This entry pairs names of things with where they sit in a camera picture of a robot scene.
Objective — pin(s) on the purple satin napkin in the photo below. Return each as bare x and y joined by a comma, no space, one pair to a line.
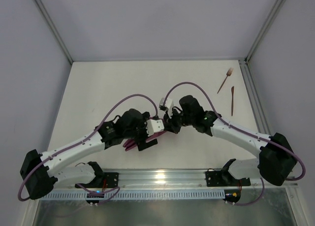
154,127

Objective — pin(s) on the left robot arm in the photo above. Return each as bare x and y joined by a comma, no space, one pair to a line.
42,172

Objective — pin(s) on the slotted grey cable duct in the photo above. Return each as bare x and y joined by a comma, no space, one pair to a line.
138,195

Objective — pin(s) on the right aluminium frame post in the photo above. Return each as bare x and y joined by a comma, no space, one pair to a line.
274,11

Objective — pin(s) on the right controller board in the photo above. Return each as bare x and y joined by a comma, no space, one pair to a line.
231,197

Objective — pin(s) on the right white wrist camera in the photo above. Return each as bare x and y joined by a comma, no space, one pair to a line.
166,104

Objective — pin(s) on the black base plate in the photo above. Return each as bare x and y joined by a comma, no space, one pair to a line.
222,178
104,180

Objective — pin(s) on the aluminium frame post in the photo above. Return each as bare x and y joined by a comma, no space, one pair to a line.
49,22
274,11

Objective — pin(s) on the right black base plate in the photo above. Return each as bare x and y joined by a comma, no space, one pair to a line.
222,178

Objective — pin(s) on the left controller board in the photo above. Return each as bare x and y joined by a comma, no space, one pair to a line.
94,195

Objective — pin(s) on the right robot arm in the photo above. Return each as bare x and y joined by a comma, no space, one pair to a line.
273,160

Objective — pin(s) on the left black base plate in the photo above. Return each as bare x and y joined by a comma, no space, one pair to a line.
104,180

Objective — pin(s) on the aluminium front rail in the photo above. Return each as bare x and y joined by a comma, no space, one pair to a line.
140,178

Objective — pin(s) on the left aluminium frame post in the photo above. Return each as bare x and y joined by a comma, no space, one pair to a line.
49,22

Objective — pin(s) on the aluminium rail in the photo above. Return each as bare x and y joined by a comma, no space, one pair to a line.
140,178
259,114

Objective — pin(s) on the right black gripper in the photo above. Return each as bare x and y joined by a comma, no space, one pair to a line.
173,124

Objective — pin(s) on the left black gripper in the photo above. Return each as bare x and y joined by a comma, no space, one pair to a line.
143,142

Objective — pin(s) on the right side aluminium rail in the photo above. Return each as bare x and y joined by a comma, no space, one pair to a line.
259,114

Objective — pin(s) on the controller board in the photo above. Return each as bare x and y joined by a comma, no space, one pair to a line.
94,195
231,197

